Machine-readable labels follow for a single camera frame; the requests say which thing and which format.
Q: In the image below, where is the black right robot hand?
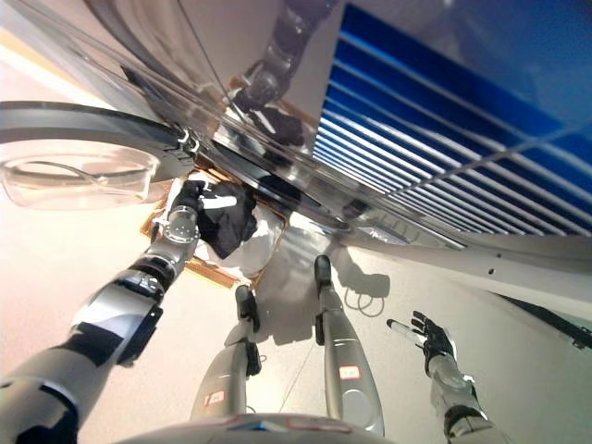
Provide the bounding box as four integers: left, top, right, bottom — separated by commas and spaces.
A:
385, 310, 457, 361

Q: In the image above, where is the black garment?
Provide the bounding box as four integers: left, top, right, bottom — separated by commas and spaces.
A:
195, 180, 260, 261

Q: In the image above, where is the silver robot leg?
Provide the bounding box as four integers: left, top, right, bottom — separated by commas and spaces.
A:
313, 254, 387, 438
188, 283, 263, 423

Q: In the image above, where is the brown wicker laundry basket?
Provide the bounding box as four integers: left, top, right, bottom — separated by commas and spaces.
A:
138, 165, 290, 291

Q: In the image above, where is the black metal stand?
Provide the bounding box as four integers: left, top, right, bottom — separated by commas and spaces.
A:
501, 294, 592, 353

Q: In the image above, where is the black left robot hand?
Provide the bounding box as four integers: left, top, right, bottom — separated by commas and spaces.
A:
167, 179, 240, 228

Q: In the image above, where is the white cabinet side panel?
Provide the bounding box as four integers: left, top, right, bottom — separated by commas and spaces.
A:
344, 228, 592, 320

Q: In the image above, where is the silver right robot leg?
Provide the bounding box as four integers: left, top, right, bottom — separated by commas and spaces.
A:
313, 254, 387, 438

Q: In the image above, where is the dark grey washing machine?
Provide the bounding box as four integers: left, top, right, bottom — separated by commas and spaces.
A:
118, 64, 469, 253

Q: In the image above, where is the grey robot torso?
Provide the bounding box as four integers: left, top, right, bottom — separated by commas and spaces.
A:
132, 413, 353, 444

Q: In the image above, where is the silver left robot leg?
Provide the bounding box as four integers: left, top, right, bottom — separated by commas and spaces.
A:
188, 283, 263, 423

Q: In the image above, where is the white cloth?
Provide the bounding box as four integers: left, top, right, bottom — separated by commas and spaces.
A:
161, 172, 285, 279

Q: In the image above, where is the round washer door with glass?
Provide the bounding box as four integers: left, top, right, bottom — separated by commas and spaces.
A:
0, 100, 205, 212

